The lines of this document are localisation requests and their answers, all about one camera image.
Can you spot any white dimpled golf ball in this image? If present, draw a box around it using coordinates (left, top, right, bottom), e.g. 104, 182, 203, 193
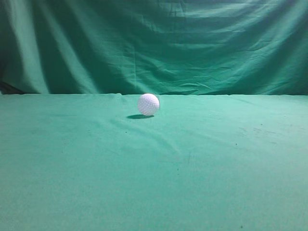
137, 93, 160, 116

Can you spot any green backdrop cloth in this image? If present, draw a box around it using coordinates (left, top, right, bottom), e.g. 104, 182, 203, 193
0, 0, 308, 95

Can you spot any green table cloth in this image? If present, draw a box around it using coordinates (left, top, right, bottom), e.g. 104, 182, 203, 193
0, 94, 308, 231

